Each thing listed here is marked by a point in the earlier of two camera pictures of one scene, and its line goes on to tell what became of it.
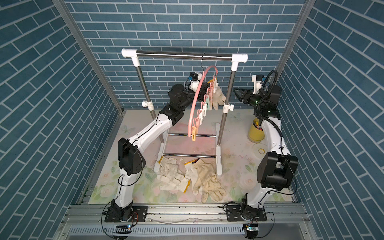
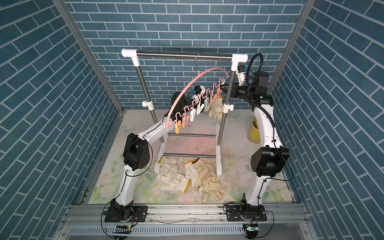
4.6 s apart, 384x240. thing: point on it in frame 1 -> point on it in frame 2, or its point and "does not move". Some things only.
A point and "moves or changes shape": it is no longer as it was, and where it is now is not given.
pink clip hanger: [202, 99] moves or changes shape
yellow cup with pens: [256, 134] does not move
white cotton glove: [218, 98] moves or changes shape
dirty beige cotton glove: [209, 181] does not move
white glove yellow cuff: [191, 172] does not move
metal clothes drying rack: [136, 55] does not move
